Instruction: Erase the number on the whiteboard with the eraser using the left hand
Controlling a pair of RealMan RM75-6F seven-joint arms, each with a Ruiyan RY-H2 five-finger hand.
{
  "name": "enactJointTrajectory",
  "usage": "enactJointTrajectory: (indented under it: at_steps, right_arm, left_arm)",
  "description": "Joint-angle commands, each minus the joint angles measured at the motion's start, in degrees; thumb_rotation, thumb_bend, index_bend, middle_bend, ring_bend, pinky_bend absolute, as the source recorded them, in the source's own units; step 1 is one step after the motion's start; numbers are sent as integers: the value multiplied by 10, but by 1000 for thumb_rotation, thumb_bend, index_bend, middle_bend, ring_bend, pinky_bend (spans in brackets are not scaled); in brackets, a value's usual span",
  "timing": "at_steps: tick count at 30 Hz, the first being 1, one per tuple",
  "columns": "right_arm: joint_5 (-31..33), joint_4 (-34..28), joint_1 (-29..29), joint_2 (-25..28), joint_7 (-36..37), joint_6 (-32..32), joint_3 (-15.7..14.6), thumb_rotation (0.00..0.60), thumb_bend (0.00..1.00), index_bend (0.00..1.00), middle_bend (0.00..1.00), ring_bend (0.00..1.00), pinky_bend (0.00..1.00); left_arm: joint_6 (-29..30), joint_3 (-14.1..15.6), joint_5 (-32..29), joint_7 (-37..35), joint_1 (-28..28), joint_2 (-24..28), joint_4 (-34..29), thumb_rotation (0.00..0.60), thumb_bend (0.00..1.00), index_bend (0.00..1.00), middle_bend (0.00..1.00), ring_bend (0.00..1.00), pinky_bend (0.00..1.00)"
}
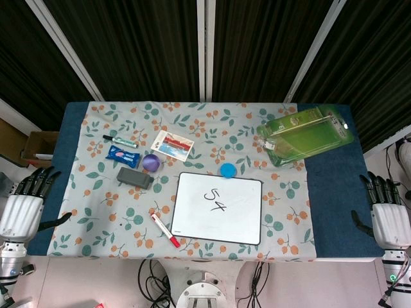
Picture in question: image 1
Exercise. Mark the floral tablecloth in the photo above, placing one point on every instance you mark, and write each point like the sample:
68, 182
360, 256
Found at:
205, 128

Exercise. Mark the black pleated curtain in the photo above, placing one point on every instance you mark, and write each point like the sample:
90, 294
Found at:
144, 48

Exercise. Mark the white metal frame bar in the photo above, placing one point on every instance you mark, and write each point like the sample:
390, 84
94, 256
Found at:
19, 112
388, 142

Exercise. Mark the cardboard box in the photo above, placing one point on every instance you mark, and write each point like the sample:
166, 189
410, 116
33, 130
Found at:
38, 147

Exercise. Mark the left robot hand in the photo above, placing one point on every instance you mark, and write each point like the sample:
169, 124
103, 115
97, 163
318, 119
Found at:
22, 215

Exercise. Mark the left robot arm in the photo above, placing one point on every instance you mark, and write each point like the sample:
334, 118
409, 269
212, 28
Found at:
11, 263

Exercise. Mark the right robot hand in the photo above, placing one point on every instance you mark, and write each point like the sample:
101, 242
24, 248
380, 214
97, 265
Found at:
391, 224

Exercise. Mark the blue round disc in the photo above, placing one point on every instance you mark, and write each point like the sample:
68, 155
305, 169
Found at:
228, 170

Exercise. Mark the red whiteboard marker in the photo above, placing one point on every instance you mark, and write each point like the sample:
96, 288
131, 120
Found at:
164, 229

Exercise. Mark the blue table cover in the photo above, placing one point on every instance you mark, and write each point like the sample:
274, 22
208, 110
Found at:
337, 208

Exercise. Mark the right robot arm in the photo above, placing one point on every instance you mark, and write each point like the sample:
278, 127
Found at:
398, 272

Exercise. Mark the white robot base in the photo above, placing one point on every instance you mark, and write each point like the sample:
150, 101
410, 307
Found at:
200, 290

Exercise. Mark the green plastic blister package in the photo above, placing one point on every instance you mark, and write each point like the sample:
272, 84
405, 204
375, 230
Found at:
305, 138

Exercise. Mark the white dry-erase board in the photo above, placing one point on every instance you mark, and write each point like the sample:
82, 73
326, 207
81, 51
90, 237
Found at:
218, 208

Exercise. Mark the grey whiteboard eraser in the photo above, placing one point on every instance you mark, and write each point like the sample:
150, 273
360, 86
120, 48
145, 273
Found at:
134, 178

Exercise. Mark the white metal frame post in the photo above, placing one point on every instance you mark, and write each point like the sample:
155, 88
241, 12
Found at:
67, 51
316, 51
205, 48

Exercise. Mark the blue Oreo packet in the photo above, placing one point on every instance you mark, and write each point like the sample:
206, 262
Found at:
123, 156

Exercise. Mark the black and green marker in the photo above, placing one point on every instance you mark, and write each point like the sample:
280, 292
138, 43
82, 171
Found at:
122, 140

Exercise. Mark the picture postcard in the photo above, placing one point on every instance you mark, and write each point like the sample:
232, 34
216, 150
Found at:
173, 146

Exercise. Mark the purple ball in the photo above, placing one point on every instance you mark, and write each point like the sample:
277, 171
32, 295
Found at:
151, 162

